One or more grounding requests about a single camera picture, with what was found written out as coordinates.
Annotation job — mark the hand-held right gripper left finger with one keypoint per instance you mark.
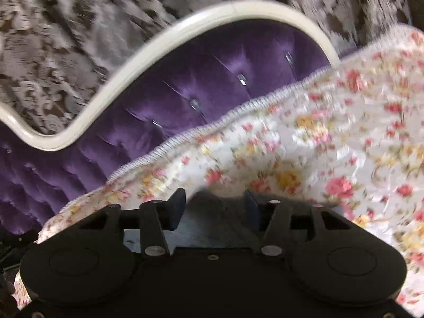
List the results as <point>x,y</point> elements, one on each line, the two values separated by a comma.
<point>179,205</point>

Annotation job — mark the grey argyle sweater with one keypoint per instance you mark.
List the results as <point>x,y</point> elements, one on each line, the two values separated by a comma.
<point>213,218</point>

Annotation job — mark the purple tufted sofa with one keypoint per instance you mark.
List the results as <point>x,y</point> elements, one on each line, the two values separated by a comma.
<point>198,82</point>

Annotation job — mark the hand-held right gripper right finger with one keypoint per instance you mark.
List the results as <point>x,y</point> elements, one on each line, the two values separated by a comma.
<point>252,207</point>

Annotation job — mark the floral blanket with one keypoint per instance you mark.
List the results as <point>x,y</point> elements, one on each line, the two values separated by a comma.
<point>298,139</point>

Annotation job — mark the grey damask curtain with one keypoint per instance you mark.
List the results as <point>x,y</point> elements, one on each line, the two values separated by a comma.
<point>82,23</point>

